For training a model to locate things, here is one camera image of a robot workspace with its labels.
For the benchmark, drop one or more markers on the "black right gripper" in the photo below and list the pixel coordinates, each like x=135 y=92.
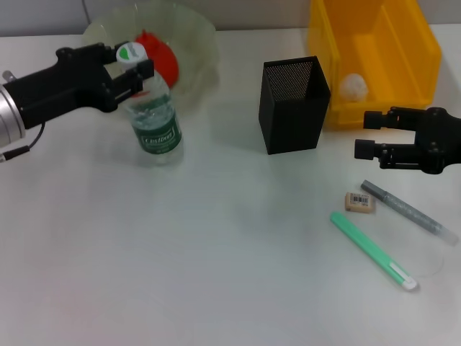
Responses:
x=439 y=140

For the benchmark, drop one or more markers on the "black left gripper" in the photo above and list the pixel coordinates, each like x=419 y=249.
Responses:
x=65 y=86

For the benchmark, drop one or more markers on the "white paper ball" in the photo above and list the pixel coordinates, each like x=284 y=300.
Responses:
x=354 y=87

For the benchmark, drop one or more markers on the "beige eraser with barcode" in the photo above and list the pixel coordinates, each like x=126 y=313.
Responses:
x=360 y=202

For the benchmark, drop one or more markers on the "clear green-label water bottle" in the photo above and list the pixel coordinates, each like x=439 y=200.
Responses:
x=158 y=133

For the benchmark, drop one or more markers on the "black mesh pen holder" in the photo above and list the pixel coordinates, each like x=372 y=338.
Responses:
x=291 y=122

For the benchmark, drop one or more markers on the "green glass fruit bowl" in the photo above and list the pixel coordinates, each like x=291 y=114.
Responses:
x=194 y=43

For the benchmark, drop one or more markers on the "silver marker pen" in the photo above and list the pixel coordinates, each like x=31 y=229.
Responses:
x=407 y=210

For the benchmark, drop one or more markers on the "green pen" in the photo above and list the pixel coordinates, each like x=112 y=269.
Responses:
x=371 y=248

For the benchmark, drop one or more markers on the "yellow plastic bin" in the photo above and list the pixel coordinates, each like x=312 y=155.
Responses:
x=378 y=54

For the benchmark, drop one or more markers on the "silver left wrist stud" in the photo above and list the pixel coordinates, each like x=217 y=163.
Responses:
x=7 y=76

